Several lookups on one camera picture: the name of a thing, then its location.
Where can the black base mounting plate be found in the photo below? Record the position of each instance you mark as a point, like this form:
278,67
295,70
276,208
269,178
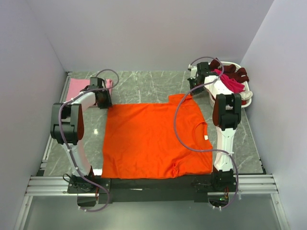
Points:
195,188

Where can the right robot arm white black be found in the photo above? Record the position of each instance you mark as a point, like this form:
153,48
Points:
226,116

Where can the orange t shirt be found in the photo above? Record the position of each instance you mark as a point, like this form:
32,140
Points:
156,140

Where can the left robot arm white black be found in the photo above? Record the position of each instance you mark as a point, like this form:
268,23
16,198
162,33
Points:
67,127

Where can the magenta t shirt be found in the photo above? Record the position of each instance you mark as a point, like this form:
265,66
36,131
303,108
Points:
232,84

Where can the aluminium frame rail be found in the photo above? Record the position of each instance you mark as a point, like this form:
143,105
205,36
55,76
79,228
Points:
56,186

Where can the dark red t shirt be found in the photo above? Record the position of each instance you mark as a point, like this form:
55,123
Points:
239,75

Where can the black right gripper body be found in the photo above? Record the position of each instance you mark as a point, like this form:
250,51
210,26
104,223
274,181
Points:
194,83

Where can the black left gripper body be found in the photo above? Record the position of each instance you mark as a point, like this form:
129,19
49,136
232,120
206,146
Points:
106,101

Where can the white laundry basket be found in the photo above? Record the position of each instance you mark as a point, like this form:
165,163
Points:
245,83

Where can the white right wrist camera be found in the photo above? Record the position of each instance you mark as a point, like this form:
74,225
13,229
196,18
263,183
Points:
193,71

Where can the folded pink t shirt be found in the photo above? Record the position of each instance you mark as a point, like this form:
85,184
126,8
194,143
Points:
77,86

